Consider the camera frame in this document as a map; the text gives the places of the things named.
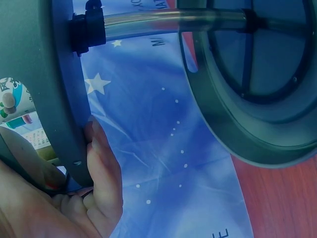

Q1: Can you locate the person's left hand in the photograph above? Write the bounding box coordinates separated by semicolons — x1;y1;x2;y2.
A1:
0;119;124;238

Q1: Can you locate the grey round device housing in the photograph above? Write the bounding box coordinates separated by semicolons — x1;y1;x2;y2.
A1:
0;0;107;197

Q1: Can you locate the grey round mesh filter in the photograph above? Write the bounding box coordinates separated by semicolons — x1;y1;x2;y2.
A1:
177;0;317;167

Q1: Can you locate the black tube fitting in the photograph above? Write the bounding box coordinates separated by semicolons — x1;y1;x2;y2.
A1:
66;0;107;58

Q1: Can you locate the clear plastic tube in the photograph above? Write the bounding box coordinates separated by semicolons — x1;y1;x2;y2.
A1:
103;7;317;43

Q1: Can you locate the black tube collar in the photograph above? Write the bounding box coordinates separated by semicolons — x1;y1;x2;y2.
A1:
237;8;261;35

